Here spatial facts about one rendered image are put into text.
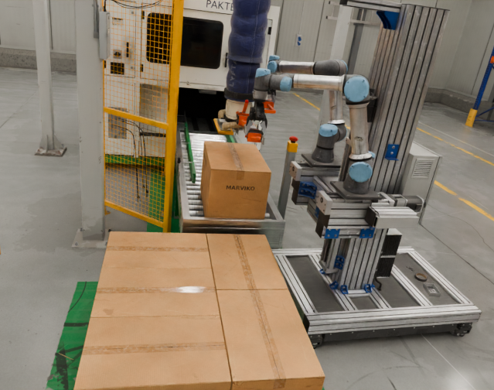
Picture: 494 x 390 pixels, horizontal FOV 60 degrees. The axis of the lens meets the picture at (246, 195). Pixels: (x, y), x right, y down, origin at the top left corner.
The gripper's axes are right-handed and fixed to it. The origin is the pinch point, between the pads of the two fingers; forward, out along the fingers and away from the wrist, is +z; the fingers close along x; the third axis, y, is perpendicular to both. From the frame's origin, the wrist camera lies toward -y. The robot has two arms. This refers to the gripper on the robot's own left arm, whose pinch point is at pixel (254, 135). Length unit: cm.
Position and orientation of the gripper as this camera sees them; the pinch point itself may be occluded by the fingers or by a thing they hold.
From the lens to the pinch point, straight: 237.5
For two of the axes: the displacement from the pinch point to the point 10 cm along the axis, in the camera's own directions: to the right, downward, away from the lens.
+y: -1.4, -4.1, 9.0
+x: -9.8, -0.6, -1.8
